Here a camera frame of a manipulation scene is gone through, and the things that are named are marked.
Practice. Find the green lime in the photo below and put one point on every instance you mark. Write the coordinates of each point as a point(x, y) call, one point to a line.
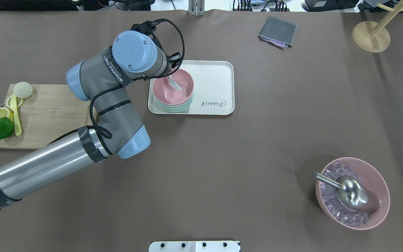
point(6, 128)

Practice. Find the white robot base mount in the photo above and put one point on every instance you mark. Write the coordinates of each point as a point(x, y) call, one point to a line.
point(195, 246)

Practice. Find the aluminium frame post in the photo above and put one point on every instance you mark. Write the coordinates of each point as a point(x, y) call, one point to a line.
point(196, 8)

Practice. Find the wooden mug tree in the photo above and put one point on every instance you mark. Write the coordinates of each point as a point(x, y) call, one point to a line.
point(372, 36)

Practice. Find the cream rabbit tray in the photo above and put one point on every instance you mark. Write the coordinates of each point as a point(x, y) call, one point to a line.
point(214, 87)

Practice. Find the wooden cutting board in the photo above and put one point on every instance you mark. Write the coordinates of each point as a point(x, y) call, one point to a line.
point(51, 111)

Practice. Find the yellow plastic spoon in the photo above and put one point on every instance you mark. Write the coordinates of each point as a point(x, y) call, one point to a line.
point(17, 124)

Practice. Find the white ceramic spoon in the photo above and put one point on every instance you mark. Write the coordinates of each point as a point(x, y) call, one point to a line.
point(174, 84)

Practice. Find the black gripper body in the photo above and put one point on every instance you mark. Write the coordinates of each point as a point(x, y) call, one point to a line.
point(170, 70)

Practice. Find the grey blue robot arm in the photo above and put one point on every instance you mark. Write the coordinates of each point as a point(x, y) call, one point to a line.
point(135, 54)

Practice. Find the lemon ring slice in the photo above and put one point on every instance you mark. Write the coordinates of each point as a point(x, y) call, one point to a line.
point(19, 102)

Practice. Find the lemon half slice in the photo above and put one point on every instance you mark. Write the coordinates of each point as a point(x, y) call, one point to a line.
point(6, 112)

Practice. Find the metal ice scoop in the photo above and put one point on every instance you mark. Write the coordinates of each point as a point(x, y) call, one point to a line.
point(351, 194)

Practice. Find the green bowl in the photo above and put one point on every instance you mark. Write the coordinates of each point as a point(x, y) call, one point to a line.
point(175, 108)

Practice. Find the grey folded cloth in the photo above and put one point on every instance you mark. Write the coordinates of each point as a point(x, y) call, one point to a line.
point(278, 32)

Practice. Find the white steamed bun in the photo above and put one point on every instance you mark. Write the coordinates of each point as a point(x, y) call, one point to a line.
point(22, 90)

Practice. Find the pink bowl with ice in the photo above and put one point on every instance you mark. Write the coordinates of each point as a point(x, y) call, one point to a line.
point(367, 176)

